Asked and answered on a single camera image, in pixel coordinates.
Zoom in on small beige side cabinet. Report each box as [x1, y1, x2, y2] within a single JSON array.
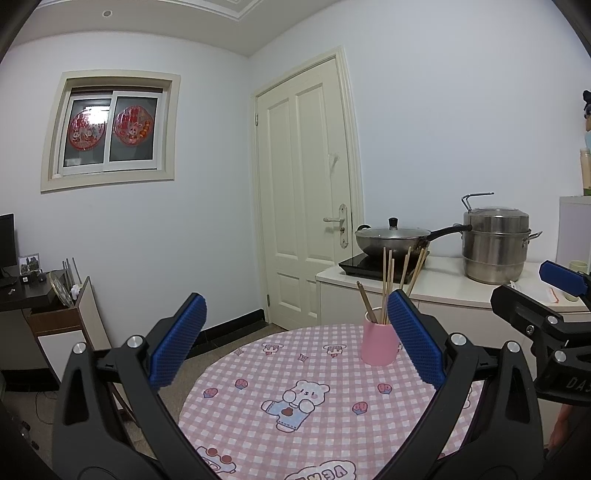
[[28, 276, 112, 386]]

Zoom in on black monitor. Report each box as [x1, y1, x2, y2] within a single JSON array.
[[0, 213, 18, 287]]

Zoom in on pink cup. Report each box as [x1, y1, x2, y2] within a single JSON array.
[[361, 307, 402, 367]]

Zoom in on person's right forearm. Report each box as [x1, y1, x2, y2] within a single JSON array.
[[547, 404, 575, 462]]

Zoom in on black induction cooktop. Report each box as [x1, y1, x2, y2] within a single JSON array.
[[338, 251, 430, 280]]

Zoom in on metal door handle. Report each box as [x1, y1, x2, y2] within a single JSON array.
[[323, 203, 348, 247]]

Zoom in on white kitchen cabinet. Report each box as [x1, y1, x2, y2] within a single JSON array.
[[315, 255, 591, 352]]

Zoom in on white framed window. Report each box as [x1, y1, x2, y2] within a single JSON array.
[[41, 70, 181, 193]]

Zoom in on wok with glass lid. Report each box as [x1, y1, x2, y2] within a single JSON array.
[[355, 217, 472, 259]]

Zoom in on white panelled door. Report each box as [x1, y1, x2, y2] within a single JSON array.
[[250, 45, 365, 330]]

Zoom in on stainless steel steamer pot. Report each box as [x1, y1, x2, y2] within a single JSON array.
[[461, 192, 543, 284]]

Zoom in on pink checkered tablecloth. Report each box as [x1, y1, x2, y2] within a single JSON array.
[[178, 324, 483, 480]]

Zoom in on pale green cup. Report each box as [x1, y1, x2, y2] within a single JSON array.
[[564, 260, 590, 303]]

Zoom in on round glass lid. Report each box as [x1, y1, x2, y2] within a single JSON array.
[[49, 271, 75, 309]]

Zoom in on glass wok lid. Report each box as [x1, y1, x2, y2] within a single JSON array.
[[355, 217, 431, 241]]

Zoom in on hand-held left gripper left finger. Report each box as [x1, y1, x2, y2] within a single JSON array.
[[52, 293, 222, 480]]

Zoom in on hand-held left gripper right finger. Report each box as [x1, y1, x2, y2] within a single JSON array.
[[369, 289, 543, 480]]

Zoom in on white paper packet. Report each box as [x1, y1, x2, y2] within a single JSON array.
[[509, 281, 561, 304]]

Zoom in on pale lavender board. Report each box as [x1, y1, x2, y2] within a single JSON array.
[[555, 196, 591, 273]]

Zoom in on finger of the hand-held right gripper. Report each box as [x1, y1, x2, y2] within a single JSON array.
[[539, 261, 591, 298], [490, 285, 591, 365]]

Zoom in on beige bottle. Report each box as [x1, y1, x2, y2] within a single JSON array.
[[579, 148, 591, 197]]

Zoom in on red round window decoration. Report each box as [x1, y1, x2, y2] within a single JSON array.
[[115, 106, 154, 146], [68, 109, 103, 149]]

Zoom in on upright metal trays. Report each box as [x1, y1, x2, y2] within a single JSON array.
[[61, 257, 83, 287]]

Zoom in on dark wooden desk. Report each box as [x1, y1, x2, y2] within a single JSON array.
[[0, 276, 81, 337]]

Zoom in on small figurine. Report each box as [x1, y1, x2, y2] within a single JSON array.
[[581, 90, 591, 148]]

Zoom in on bunch of chopsticks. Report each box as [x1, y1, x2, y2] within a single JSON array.
[[355, 246, 429, 325]]

